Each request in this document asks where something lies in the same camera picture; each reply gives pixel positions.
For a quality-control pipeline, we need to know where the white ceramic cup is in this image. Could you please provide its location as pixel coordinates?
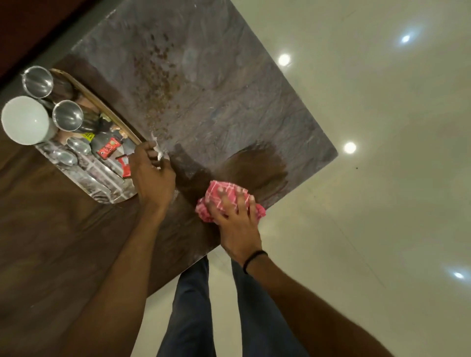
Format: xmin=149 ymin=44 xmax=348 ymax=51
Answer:
xmin=1 ymin=96 xmax=59 ymax=146

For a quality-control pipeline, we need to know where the steel tumbler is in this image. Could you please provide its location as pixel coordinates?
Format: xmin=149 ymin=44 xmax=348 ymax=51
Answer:
xmin=21 ymin=66 xmax=77 ymax=103
xmin=52 ymin=100 xmax=101 ymax=134

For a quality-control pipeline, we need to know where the black wristband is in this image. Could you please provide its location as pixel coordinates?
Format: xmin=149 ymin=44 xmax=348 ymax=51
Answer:
xmin=242 ymin=250 xmax=268 ymax=275

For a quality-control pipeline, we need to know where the red checkered cloth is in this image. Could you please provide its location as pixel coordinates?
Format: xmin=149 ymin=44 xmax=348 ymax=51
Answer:
xmin=195 ymin=180 xmax=266 ymax=224

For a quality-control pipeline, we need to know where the person's left forearm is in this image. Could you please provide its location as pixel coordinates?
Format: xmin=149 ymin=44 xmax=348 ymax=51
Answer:
xmin=61 ymin=204 xmax=168 ymax=357

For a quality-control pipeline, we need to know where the white paper piece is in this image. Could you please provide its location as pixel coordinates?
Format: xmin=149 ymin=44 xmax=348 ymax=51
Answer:
xmin=150 ymin=132 xmax=170 ymax=162

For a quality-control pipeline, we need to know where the person's right hand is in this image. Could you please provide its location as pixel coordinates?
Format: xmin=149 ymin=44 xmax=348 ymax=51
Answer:
xmin=207 ymin=186 xmax=264 ymax=266

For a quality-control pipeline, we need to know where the person's left leg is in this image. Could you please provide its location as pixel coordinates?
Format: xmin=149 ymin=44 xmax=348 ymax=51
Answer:
xmin=156 ymin=255 xmax=218 ymax=357

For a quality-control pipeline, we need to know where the person's right leg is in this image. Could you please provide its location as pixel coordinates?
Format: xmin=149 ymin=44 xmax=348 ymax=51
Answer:
xmin=231 ymin=259 xmax=310 ymax=357

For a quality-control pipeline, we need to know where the steel spoon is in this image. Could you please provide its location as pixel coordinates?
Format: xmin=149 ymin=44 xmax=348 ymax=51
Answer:
xmin=52 ymin=149 xmax=79 ymax=167
xmin=66 ymin=136 xmax=92 ymax=156

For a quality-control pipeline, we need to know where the small red sachet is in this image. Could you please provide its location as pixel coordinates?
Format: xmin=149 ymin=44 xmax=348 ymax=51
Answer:
xmin=116 ymin=154 xmax=133 ymax=179

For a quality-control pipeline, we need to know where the person's right forearm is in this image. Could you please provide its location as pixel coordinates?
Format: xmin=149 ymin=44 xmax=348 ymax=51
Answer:
xmin=245 ymin=255 xmax=395 ymax=357

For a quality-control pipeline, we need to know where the person's left hand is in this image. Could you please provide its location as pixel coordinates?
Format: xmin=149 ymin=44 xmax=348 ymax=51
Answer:
xmin=128 ymin=140 xmax=177 ymax=211

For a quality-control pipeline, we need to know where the oval marble tray gold rim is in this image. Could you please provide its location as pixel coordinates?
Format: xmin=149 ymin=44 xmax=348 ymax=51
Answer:
xmin=34 ymin=68 xmax=145 ymax=205

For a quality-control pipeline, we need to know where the person's leg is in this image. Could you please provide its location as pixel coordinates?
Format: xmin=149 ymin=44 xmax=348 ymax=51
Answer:
xmin=156 ymin=255 xmax=218 ymax=357
xmin=231 ymin=259 xmax=310 ymax=357

